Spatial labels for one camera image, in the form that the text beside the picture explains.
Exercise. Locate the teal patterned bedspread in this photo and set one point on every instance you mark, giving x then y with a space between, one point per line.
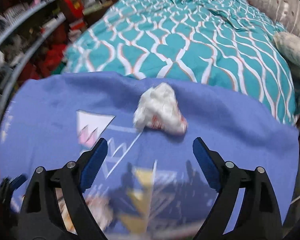
225 43

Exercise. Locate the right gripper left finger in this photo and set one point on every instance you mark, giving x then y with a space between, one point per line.
54 206

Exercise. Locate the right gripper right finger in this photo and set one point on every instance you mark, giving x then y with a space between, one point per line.
246 206

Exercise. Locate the yellow brown cardboard box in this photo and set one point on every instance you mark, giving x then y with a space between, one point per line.
98 206

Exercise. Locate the folded grey checked quilt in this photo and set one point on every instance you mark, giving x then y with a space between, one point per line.
289 47

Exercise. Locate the white paper ball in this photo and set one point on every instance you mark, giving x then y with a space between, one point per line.
158 109

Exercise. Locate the cluttered metal shelf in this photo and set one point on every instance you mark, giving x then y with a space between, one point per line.
24 26

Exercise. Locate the red gift box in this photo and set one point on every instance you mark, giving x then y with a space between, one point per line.
72 9

